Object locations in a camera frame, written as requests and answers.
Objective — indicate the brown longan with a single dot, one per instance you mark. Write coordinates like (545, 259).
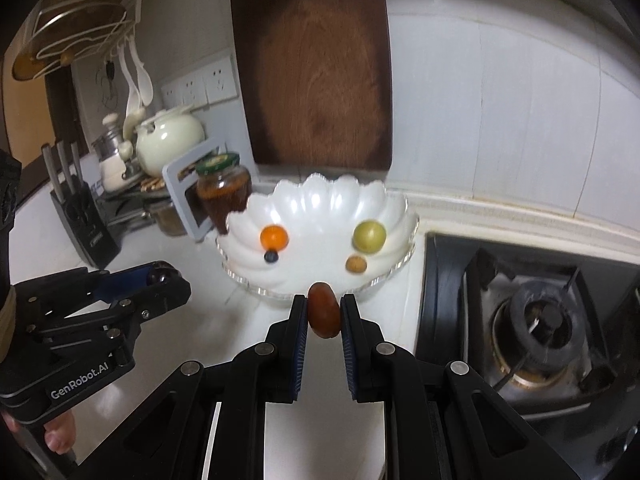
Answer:
(356, 264)

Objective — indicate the cream pot with lid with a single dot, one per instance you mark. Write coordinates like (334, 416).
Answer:
(170, 140)

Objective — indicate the steel counter shelf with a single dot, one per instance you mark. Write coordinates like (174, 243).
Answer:
(127, 205)

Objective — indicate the black knife block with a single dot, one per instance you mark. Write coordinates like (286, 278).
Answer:
(85, 230)

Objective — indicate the green apple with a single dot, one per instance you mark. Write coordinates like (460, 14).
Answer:
(369, 235)

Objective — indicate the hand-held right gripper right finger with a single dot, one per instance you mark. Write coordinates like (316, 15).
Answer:
(348, 350)

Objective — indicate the glass jar with green lid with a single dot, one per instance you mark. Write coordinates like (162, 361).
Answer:
(222, 195)

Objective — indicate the white frame stand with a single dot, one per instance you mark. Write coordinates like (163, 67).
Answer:
(175, 185)

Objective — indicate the small orange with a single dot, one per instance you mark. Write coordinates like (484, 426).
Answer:
(274, 238)

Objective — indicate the steel pot with lid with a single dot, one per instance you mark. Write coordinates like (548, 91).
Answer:
(107, 140)

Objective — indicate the round wooden board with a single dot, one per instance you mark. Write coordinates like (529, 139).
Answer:
(55, 55)

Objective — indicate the blueberry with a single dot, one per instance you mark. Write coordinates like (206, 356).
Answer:
(270, 257)

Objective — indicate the small steel pot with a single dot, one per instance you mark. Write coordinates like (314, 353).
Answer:
(167, 220)

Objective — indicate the red date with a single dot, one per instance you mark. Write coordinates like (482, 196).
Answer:
(325, 316)

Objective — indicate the white wall outlet strip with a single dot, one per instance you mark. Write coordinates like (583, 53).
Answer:
(210, 82)

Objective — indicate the brown wooden cutting board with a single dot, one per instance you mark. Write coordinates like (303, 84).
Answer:
(315, 70)

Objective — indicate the black glass gas stove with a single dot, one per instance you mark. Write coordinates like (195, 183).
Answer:
(445, 320)

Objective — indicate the white scalloped bowl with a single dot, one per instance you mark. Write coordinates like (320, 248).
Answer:
(315, 220)

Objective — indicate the hanging scissors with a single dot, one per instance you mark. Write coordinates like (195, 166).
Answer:
(107, 77)

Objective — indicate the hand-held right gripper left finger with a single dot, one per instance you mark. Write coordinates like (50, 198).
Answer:
(300, 350)

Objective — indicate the brown woven trivet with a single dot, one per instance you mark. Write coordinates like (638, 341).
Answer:
(152, 183)

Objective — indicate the person's left hand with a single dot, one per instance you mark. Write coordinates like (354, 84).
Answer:
(60, 435)

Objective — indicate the white ladle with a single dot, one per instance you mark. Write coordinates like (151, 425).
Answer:
(132, 102)

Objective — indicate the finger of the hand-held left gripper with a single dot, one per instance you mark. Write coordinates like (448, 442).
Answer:
(120, 284)
(170, 297)

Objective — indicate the black burner grate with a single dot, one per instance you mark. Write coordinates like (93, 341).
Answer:
(537, 325)

